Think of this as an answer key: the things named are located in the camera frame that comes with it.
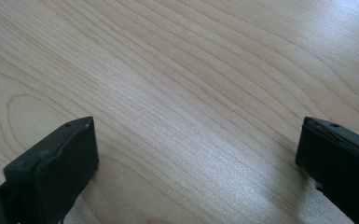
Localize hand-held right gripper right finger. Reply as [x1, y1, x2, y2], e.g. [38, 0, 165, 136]
[295, 116, 359, 224]

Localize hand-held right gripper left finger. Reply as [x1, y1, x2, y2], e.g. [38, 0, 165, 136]
[0, 116, 100, 224]

